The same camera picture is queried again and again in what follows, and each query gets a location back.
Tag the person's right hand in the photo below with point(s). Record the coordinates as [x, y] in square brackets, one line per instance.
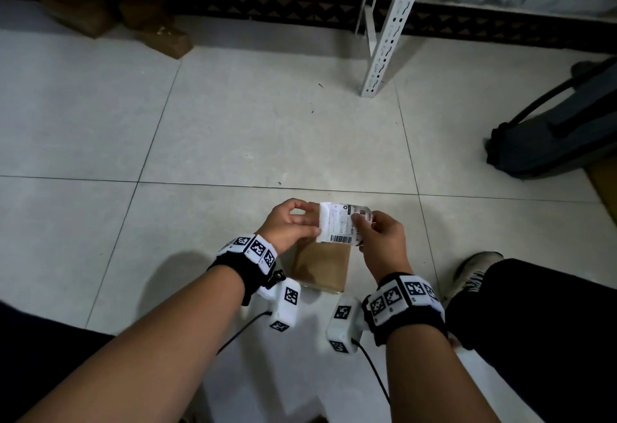
[385, 244]

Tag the person's left hand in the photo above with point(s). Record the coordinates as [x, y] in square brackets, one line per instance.
[289, 227]

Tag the white shipping label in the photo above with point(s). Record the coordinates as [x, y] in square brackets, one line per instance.
[337, 222]

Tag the small brown cardboard box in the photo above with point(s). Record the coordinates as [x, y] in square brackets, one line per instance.
[320, 268]

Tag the person's left forearm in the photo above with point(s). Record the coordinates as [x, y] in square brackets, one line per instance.
[144, 355]

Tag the person's right forearm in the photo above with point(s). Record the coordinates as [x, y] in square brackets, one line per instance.
[434, 384]

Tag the person's right white shoe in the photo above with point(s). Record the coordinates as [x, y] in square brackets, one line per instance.
[475, 271]

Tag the person's right trouser leg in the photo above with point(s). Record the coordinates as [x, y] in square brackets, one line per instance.
[544, 336]

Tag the brown taped box under shelf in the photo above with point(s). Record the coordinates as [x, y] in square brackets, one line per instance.
[166, 43]

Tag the left black marker wristband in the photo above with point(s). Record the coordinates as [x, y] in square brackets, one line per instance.
[243, 263]

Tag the black marker wristband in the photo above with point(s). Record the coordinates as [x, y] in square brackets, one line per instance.
[405, 309]
[243, 263]

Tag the right black marker wristband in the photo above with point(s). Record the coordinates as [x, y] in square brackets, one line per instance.
[405, 309]

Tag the grey backpack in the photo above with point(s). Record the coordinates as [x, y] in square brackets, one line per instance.
[554, 143]

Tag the large yellow-brown carton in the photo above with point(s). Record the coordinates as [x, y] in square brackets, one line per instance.
[605, 186]

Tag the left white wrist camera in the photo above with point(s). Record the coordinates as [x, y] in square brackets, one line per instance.
[284, 304]

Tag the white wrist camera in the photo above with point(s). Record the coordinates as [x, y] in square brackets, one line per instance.
[342, 326]
[284, 304]

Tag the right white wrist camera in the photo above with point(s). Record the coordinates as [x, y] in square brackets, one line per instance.
[342, 326]

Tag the white perforated shelf post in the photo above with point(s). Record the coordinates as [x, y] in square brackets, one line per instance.
[393, 32]

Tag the thin white rear shelf post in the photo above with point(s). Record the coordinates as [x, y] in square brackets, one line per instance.
[370, 27]

